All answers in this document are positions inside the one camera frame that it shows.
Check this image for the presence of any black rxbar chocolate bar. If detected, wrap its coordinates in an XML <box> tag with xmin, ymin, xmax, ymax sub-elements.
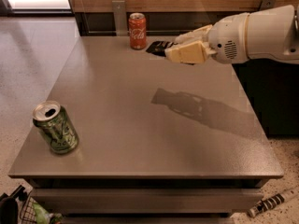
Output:
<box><xmin>146</xmin><ymin>41</ymin><xmax>175</xmax><ymax>57</ymax></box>

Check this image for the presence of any green soda can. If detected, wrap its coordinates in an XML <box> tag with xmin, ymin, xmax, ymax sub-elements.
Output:
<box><xmin>33</xmin><ymin>101</ymin><xmax>79</xmax><ymax>154</ymax></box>

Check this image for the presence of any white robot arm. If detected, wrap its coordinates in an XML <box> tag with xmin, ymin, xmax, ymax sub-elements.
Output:
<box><xmin>164</xmin><ymin>5</ymin><xmax>299</xmax><ymax>64</ymax></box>

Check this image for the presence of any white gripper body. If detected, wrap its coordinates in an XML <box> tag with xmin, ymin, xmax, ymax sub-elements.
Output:
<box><xmin>208</xmin><ymin>13</ymin><xmax>249</xmax><ymax>63</ymax></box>

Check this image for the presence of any black white tube on floor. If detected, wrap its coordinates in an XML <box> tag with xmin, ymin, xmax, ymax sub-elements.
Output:
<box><xmin>248</xmin><ymin>188</ymin><xmax>298</xmax><ymax>217</ymax></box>

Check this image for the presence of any metal bracket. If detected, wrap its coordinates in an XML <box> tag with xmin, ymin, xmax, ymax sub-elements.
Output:
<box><xmin>112</xmin><ymin>0</ymin><xmax>128</xmax><ymax>36</ymax></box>
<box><xmin>258</xmin><ymin>0</ymin><xmax>277</xmax><ymax>10</ymax></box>

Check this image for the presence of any green bag in basket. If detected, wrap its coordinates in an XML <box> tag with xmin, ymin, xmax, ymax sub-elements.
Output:
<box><xmin>33</xmin><ymin>203</ymin><xmax>63</xmax><ymax>224</ymax></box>

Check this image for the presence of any black wire basket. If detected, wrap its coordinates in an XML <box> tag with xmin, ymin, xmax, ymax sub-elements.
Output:
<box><xmin>0</xmin><ymin>185</ymin><xmax>36</xmax><ymax>224</ymax></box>

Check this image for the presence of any horizontal metal rail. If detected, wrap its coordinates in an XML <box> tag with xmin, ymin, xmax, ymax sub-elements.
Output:
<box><xmin>86</xmin><ymin>30</ymin><xmax>191</xmax><ymax>36</ymax></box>

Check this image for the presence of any left metal bracket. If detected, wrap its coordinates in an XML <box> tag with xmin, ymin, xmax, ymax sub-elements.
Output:
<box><xmin>112</xmin><ymin>0</ymin><xmax>128</xmax><ymax>36</ymax></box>

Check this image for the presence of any right metal bracket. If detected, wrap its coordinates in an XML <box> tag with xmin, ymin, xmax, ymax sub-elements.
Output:
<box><xmin>258</xmin><ymin>0</ymin><xmax>277</xmax><ymax>10</ymax></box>

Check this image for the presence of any grey table drawer front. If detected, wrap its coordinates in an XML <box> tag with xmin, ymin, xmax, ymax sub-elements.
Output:
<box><xmin>32</xmin><ymin>189</ymin><xmax>263</xmax><ymax>214</ymax></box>

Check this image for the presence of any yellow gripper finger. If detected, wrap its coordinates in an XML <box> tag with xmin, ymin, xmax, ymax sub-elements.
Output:
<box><xmin>164</xmin><ymin>40</ymin><xmax>215</xmax><ymax>64</ymax></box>
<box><xmin>174</xmin><ymin>24</ymin><xmax>213</xmax><ymax>44</ymax></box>

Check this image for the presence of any orange soda can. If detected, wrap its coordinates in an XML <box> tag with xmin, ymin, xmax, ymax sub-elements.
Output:
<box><xmin>128</xmin><ymin>13</ymin><xmax>147</xmax><ymax>49</ymax></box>

